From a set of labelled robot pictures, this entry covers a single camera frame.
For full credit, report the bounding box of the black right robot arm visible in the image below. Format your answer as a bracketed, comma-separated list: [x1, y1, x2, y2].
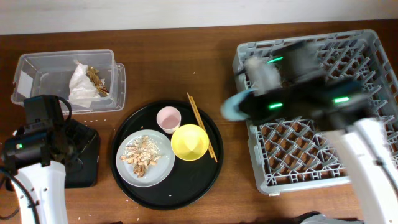
[237, 78, 397, 223]

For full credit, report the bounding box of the gold coffee sachet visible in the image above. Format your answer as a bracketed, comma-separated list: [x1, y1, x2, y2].
[87, 67, 109, 95]

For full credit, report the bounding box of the pile of nuts and oats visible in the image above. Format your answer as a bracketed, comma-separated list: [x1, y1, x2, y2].
[119, 136, 162, 178]

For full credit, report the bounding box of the pink cup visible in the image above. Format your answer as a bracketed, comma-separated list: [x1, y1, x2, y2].
[156, 106, 182, 134]

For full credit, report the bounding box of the yellow bowl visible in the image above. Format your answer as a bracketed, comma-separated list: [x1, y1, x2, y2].
[171, 124, 210, 161]

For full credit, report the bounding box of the black rectangular tray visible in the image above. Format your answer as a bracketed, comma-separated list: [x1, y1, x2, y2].
[65, 119, 101, 189]

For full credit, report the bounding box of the round black tray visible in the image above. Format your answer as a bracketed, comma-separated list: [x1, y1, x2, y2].
[110, 100, 224, 210]

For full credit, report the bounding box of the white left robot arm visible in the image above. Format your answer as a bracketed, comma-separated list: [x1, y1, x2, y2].
[1, 121, 75, 223]

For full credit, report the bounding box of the grey plate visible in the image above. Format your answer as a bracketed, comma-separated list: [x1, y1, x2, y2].
[115, 129, 175, 187]

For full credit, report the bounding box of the clear plastic bin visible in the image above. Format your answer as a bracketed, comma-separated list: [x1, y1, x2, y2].
[11, 49, 126, 114]

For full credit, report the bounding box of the white tissue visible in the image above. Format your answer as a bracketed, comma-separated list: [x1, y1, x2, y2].
[68, 63, 100, 108]

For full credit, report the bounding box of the grey dishwasher rack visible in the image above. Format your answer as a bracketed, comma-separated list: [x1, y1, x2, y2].
[246, 29, 397, 195]

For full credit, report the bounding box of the blue cup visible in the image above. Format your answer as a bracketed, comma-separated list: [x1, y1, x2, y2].
[220, 88, 257, 121]

